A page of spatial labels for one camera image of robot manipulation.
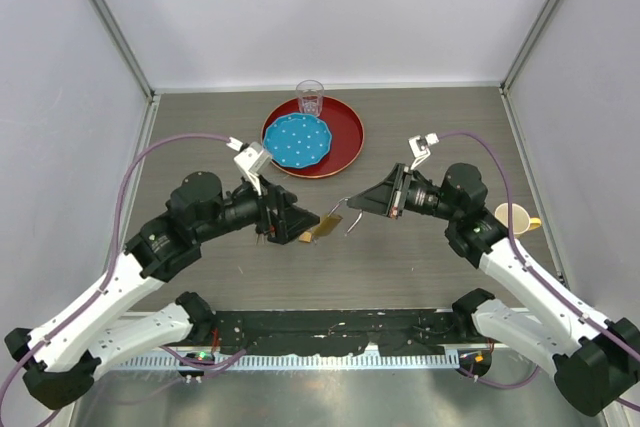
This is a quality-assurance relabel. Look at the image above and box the large brass padlock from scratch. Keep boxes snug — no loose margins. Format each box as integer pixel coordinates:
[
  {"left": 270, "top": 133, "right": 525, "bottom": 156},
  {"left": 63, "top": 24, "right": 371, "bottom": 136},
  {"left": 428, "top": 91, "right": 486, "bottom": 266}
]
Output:
[{"left": 311, "top": 197, "right": 364, "bottom": 241}]

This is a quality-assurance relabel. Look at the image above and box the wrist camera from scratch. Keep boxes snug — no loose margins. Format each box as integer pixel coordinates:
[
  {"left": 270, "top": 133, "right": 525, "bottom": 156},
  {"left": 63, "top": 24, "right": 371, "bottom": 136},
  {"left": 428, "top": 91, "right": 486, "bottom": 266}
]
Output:
[
  {"left": 226, "top": 137, "right": 272, "bottom": 197},
  {"left": 408, "top": 133, "right": 439, "bottom": 170}
]

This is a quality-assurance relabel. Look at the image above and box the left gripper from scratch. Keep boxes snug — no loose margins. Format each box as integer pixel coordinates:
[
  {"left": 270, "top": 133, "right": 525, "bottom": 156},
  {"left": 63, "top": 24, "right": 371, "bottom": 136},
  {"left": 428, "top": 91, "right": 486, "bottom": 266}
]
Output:
[{"left": 195, "top": 170, "right": 320, "bottom": 243}]

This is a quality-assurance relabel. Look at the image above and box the clear plastic cup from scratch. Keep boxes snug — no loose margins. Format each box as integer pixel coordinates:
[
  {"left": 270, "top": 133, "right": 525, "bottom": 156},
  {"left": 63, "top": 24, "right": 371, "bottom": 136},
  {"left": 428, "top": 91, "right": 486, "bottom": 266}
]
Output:
[{"left": 296, "top": 79, "right": 324, "bottom": 117}]

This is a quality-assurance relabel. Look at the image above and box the slotted cable duct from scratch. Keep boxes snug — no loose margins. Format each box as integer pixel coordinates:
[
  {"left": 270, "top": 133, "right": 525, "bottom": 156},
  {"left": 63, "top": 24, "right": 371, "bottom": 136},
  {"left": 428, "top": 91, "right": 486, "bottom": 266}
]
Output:
[{"left": 114, "top": 348, "right": 460, "bottom": 372}]

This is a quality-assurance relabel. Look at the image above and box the blue dotted plate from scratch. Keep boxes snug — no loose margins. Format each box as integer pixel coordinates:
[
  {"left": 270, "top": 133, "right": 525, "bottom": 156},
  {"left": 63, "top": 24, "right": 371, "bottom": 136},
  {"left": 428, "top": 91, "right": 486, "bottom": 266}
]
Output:
[{"left": 262, "top": 113, "right": 332, "bottom": 169}]

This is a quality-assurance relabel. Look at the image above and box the yellow cream mug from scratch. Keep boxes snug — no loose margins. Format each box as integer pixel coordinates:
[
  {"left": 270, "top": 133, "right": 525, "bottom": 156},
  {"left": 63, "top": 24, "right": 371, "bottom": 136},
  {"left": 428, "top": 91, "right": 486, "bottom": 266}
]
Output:
[{"left": 494, "top": 203, "right": 542, "bottom": 238}]

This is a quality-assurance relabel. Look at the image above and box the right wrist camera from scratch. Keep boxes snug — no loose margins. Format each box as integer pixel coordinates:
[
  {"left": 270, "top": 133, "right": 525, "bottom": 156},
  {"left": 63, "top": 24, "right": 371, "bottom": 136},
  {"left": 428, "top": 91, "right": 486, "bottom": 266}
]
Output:
[{"left": 408, "top": 133, "right": 439, "bottom": 170}]

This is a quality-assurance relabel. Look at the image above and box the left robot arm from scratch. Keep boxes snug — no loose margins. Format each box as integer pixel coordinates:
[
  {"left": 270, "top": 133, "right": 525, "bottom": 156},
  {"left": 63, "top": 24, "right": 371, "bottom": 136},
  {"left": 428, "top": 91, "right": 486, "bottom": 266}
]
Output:
[{"left": 5, "top": 172, "right": 320, "bottom": 410}]

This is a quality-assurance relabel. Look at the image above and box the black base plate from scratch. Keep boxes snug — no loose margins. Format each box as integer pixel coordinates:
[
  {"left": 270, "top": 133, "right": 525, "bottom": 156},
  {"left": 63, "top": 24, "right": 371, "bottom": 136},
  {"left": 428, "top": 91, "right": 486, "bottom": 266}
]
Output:
[{"left": 154, "top": 307, "right": 514, "bottom": 356}]

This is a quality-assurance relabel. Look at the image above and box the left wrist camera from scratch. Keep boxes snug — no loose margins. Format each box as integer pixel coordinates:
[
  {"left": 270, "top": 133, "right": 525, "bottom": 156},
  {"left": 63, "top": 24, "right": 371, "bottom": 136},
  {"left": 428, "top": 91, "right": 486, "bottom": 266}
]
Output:
[{"left": 226, "top": 137, "right": 272, "bottom": 197}]

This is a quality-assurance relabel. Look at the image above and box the red round tray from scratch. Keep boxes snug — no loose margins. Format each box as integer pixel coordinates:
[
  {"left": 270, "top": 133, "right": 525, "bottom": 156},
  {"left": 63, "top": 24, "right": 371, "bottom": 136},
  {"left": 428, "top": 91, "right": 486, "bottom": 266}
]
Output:
[{"left": 261, "top": 97, "right": 364, "bottom": 179}]

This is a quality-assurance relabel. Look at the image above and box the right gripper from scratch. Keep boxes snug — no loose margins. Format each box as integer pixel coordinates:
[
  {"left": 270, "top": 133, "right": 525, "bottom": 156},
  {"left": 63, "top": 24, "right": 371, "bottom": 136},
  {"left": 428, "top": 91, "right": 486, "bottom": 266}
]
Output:
[{"left": 348, "top": 163, "right": 461, "bottom": 222}]

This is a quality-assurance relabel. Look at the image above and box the small brass padlock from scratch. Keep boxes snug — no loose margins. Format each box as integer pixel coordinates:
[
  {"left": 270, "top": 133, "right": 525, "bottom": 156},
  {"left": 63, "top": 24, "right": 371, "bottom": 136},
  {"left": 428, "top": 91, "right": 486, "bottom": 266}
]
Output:
[{"left": 298, "top": 231, "right": 314, "bottom": 243}]

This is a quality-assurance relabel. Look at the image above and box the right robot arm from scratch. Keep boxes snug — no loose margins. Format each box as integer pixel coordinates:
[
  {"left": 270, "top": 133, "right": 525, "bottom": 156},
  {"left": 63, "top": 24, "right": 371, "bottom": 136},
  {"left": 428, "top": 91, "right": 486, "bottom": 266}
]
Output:
[{"left": 347, "top": 163, "right": 639, "bottom": 416}]

